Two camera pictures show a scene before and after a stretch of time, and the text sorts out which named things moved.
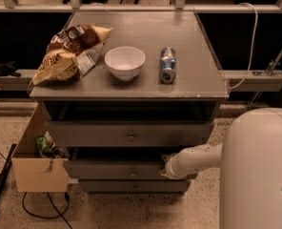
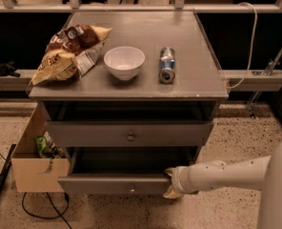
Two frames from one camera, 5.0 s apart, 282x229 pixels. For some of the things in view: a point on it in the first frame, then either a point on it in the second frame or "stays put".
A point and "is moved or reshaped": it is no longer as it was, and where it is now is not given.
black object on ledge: (2, 69) stays put
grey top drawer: (129, 134) stays put
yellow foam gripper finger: (166, 156) → (170, 171)
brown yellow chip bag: (71, 53) stays put
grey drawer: (115, 170) is moved or reshaped
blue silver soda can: (168, 65) stays put
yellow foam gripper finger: (163, 173) → (171, 194)
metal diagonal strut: (272, 66) stays put
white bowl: (125, 61) stays put
